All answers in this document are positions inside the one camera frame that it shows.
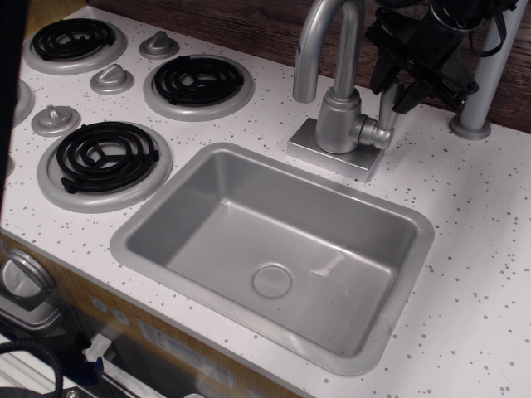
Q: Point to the grey plastic sink basin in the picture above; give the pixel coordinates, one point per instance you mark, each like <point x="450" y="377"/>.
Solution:
<point x="319" y="268"/>

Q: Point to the black coil burner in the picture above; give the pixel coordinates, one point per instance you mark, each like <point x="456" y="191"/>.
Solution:
<point x="104" y="167"/>
<point x="74" y="46"/>
<point x="198" y="88"/>

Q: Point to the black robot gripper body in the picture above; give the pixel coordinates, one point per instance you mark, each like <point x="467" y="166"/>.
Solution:
<point x="427" y="49"/>

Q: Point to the silver stove knob left edge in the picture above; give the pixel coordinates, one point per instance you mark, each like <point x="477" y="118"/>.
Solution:
<point x="10" y="166"/>

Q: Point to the silver stove knob middle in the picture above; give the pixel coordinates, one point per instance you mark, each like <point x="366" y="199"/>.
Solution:
<point x="112" y="80"/>

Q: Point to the silver stove knob lower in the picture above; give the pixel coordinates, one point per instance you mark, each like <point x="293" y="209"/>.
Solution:
<point x="55" y="121"/>

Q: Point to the black coil burner back right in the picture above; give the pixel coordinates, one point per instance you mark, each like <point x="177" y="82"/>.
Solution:
<point x="198" y="88"/>

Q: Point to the grey vertical support pole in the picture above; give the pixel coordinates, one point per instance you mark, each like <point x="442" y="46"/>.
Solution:
<point x="472" y="123"/>

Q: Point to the black coil burner left edge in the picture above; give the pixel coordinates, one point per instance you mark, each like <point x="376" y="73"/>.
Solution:
<point x="24" y="104"/>

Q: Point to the silver faucet lever handle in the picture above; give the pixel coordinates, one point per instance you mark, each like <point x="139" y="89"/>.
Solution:
<point x="379" y="133"/>

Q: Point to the silver stove knob top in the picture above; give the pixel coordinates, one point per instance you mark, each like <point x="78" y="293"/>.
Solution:
<point x="159" y="46"/>

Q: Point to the black coil burner back left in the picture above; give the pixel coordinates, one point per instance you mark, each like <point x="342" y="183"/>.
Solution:
<point x="74" y="46"/>

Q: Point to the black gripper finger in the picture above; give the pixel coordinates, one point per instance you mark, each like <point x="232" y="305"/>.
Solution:
<point x="408" y="97"/>
<point x="384" y="71"/>

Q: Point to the silver round oven dial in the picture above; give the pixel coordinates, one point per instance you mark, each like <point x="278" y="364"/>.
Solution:
<point x="24" y="281"/>

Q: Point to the silver stove knob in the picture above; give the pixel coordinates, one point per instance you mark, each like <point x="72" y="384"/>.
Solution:
<point x="159" y="46"/>
<point x="112" y="80"/>
<point x="55" y="121"/>

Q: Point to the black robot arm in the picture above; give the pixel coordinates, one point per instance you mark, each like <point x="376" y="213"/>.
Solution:
<point x="473" y="12"/>

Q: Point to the black coil burner front right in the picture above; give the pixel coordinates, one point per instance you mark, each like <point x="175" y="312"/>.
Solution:
<point x="104" y="167"/>

